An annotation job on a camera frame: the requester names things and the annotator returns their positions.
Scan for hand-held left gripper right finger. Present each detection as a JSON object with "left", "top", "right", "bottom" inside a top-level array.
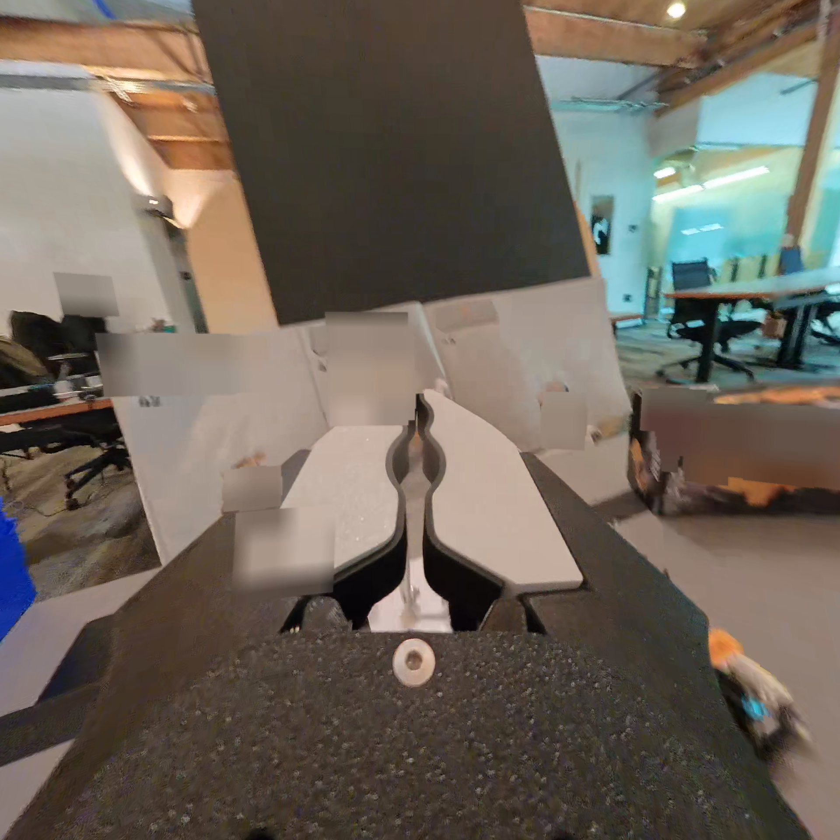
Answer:
[{"left": 420, "top": 388, "right": 585, "bottom": 597}]

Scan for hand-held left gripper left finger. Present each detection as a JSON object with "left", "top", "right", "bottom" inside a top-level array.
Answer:
[{"left": 282, "top": 425, "right": 409, "bottom": 573}]

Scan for blue plastic bin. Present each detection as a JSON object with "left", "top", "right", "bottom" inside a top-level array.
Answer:
[{"left": 0, "top": 497, "right": 38, "bottom": 645}]

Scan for grey desk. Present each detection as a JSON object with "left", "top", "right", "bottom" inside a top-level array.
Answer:
[{"left": 0, "top": 433, "right": 840, "bottom": 840}]

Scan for wood edged office desk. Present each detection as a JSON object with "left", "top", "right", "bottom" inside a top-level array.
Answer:
[{"left": 0, "top": 395, "right": 117, "bottom": 455}]

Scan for white instruction booklet stand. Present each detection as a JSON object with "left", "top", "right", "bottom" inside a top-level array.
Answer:
[{"left": 110, "top": 274, "right": 635, "bottom": 567}]

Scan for yellow car toy box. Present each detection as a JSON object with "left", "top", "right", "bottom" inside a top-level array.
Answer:
[{"left": 625, "top": 386, "right": 840, "bottom": 517}]

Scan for black office chair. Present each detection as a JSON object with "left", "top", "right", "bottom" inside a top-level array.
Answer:
[
  {"left": 655, "top": 258, "right": 763, "bottom": 383},
  {"left": 62, "top": 425, "right": 133, "bottom": 511}
]

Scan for group of dark small devices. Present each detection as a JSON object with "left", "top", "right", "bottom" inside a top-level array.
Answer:
[{"left": 51, "top": 373, "right": 104, "bottom": 403}]

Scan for phone sign door window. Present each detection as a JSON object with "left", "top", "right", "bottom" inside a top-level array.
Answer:
[{"left": 589, "top": 194, "right": 616, "bottom": 257}]

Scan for black brick car chassis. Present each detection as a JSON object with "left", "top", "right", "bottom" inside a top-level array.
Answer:
[{"left": 707, "top": 625, "right": 816, "bottom": 763}]

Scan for dark panel with wooden rim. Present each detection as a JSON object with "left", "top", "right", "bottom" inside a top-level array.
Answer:
[{"left": 189, "top": 0, "right": 593, "bottom": 327}]

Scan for wooden table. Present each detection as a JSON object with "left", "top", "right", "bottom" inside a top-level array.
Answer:
[{"left": 661, "top": 268, "right": 840, "bottom": 386}]

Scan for brown hanging jacket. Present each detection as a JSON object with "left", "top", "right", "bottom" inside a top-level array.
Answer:
[{"left": 0, "top": 336, "right": 51, "bottom": 389}]

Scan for dark hanging jacket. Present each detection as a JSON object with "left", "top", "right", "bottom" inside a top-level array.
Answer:
[{"left": 8, "top": 310, "right": 61, "bottom": 370}]

